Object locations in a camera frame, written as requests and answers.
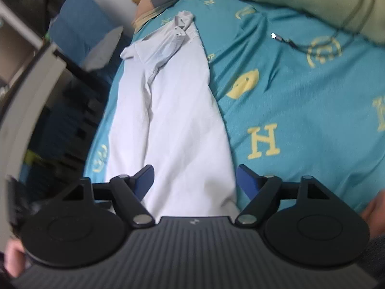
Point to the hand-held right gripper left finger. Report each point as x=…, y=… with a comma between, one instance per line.
x=146, y=178

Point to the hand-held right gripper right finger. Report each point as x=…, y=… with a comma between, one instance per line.
x=244, y=178

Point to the white shirt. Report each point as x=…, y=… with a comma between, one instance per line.
x=180, y=120

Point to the person's right hand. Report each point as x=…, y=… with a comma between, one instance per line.
x=374, y=215

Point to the teal printed bed sheet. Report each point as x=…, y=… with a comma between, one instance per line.
x=294, y=102

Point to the grey cloth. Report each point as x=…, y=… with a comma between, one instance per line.
x=103, y=49

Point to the blue cushion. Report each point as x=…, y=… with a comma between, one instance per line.
x=75, y=21

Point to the tan and grey pillow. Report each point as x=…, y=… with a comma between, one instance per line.
x=156, y=0

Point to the white shelf frame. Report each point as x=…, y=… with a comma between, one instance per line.
x=33, y=90

